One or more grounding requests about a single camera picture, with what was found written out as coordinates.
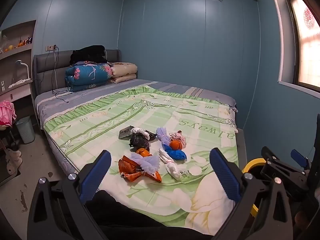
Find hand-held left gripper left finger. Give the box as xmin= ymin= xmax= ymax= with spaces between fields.
xmin=27 ymin=150 xmax=112 ymax=240

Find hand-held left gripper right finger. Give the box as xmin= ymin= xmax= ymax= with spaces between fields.
xmin=209 ymin=148 xmax=294 ymax=240

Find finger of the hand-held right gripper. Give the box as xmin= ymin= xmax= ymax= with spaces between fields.
xmin=261 ymin=146 xmax=310 ymax=200
xmin=291 ymin=149 xmax=312 ymax=170

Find yellow rimmed trash bin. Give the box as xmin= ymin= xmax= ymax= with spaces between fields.
xmin=241 ymin=158 xmax=269 ymax=218

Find instant noodle packet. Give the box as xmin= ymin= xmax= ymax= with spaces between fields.
xmin=118 ymin=126 xmax=137 ymax=140

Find large black plastic bag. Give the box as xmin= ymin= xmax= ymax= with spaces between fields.
xmin=129 ymin=132 xmax=150 ymax=153

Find purple foam net with band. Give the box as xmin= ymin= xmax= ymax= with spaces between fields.
xmin=156 ymin=127 xmax=170 ymax=145

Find orange snack wrapper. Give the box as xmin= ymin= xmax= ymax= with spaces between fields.
xmin=118 ymin=155 xmax=162 ymax=183

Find dark grey bed base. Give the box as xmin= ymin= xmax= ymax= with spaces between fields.
xmin=236 ymin=128 xmax=248 ymax=168

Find person's black pants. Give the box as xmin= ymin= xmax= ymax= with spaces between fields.
xmin=85 ymin=190 xmax=218 ymax=240

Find white crumpled paper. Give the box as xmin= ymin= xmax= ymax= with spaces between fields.
xmin=159 ymin=148 xmax=187 ymax=180

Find blue plastic bag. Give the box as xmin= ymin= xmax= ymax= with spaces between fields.
xmin=161 ymin=142 xmax=187 ymax=161

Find green printed blanket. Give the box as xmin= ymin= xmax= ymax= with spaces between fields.
xmin=43 ymin=86 xmax=239 ymax=235

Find pink cloth item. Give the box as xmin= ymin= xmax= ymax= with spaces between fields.
xmin=169 ymin=130 xmax=187 ymax=149

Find beige plush slipper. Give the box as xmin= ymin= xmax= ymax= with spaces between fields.
xmin=7 ymin=159 xmax=23 ymax=175
xmin=5 ymin=148 xmax=22 ymax=164

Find light blue waste basket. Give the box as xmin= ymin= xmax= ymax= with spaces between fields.
xmin=15 ymin=116 xmax=35 ymax=144

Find blue floral quilt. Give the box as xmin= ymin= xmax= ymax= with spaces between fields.
xmin=65 ymin=62 xmax=114 ymax=92

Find window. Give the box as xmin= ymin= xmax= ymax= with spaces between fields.
xmin=266 ymin=0 xmax=320 ymax=98

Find beige folded quilt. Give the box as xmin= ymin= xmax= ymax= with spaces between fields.
xmin=109 ymin=62 xmax=138 ymax=84

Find pink clothing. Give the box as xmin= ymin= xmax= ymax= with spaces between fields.
xmin=0 ymin=100 xmax=17 ymax=125

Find grey padded headboard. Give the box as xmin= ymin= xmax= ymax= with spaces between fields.
xmin=33 ymin=49 xmax=122 ymax=95

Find white cloth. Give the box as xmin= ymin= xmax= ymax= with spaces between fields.
xmin=9 ymin=79 xmax=33 ymax=88

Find black clothing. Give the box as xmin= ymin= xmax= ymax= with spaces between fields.
xmin=69 ymin=45 xmax=108 ymax=64

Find white desk lamp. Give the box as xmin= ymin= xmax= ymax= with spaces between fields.
xmin=15 ymin=60 xmax=32 ymax=80

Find red window sticker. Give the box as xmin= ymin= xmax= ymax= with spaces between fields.
xmin=303 ymin=7 xmax=316 ymax=30

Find small shelf ornaments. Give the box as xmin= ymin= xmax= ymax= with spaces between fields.
xmin=17 ymin=37 xmax=33 ymax=47

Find black charger cable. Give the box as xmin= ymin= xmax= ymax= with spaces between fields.
xmin=41 ymin=45 xmax=73 ymax=103

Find grey wall shelf unit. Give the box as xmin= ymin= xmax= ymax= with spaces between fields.
xmin=0 ymin=20 xmax=37 ymax=103

